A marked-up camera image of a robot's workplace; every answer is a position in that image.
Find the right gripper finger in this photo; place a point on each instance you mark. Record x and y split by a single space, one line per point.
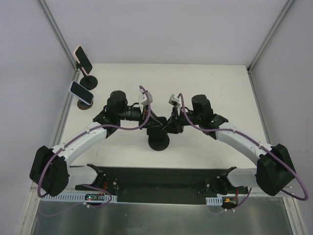
172 120
171 127

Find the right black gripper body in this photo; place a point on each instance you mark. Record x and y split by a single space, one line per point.
176 118

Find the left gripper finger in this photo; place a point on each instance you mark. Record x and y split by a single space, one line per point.
154 126
157 121

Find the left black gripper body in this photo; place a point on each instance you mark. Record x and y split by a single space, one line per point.
146 117

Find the black round base phone stand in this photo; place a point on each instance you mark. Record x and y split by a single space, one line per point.
158 142

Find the wooden base wedge phone stand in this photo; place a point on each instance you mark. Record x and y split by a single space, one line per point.
83 106

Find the black clamp phone stand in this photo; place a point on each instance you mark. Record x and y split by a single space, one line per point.
88 81

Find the black phone lilac case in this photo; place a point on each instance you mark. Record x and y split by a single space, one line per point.
81 93

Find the black phone pink case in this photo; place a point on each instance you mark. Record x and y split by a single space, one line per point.
82 59

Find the black phone dark case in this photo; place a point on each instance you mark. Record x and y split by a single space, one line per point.
156 132

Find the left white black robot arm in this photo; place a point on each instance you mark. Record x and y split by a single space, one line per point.
51 169

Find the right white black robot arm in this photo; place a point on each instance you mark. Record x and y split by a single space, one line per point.
273 168

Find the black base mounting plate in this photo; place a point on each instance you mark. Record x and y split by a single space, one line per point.
157 185

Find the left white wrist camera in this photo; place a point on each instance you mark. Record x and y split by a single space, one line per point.
144 99

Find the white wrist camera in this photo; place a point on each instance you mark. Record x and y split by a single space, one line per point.
144 99
175 101

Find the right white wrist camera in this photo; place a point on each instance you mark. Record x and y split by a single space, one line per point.
175 101

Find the right white cable duct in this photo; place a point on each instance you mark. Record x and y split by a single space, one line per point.
214 201

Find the white cable duct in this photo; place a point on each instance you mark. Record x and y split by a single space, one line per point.
214 201
80 197

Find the left white cable duct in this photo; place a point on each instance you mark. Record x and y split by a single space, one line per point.
80 197

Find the left aluminium frame post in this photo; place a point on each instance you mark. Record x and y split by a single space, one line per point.
57 32

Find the aluminium frame post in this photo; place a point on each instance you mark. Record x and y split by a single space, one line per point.
57 32
271 33

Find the right aluminium frame post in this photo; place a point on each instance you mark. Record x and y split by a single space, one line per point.
271 33

